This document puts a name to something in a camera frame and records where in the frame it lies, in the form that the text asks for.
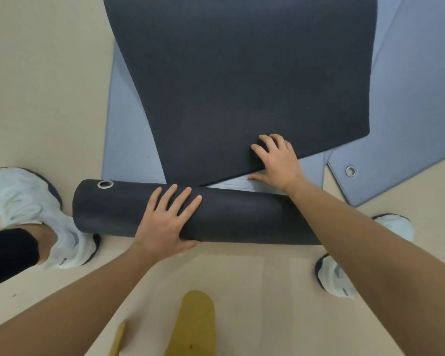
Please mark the person's right hand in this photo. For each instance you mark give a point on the person's right hand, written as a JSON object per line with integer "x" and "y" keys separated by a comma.
{"x": 280, "y": 164}

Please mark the person's left hand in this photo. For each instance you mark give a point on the person's left hand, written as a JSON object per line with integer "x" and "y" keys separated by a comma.
{"x": 161, "y": 228}

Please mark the person's right little finger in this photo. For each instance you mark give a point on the person's right little finger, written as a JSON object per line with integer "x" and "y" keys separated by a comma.
{"x": 288, "y": 146}

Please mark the person's left middle finger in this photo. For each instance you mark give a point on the person's left middle finger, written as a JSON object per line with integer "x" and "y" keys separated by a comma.
{"x": 180, "y": 200}

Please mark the person's right thumb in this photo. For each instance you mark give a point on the person's right thumb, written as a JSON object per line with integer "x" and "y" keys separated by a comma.
{"x": 257, "y": 177}

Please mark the person's right middle finger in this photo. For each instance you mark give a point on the person's right middle finger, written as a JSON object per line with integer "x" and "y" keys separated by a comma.
{"x": 269, "y": 143}

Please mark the person's left little finger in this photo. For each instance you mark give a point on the person's left little finger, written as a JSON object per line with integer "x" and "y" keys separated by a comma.
{"x": 154, "y": 199}

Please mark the person's left thumb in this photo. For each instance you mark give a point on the person's left thumb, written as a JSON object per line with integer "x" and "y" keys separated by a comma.
{"x": 190, "y": 245}

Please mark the dark grey exercise mat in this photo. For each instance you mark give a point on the dark grey exercise mat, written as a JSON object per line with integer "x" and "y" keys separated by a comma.
{"x": 244, "y": 77}

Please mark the person's right forearm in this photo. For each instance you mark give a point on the person's right forearm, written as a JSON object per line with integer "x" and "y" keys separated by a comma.
{"x": 378, "y": 263}

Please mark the person's left forearm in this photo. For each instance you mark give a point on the person's left forearm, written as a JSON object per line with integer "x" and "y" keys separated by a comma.
{"x": 70, "y": 307}

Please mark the blue-grey exercise mat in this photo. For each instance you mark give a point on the blue-grey exercise mat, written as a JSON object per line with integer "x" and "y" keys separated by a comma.
{"x": 411, "y": 126}
{"x": 128, "y": 144}

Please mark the white left shoe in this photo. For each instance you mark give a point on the white left shoe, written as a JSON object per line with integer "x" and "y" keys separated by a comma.
{"x": 29, "y": 203}

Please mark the white shoe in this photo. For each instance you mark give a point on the white shoe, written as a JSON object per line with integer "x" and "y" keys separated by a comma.
{"x": 333, "y": 278}
{"x": 29, "y": 203}

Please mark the white right shoe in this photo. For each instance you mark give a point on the white right shoe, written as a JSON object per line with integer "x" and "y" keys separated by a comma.
{"x": 333, "y": 278}

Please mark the person's left leg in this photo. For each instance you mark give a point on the person's left leg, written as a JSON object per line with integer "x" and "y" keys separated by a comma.
{"x": 7, "y": 252}

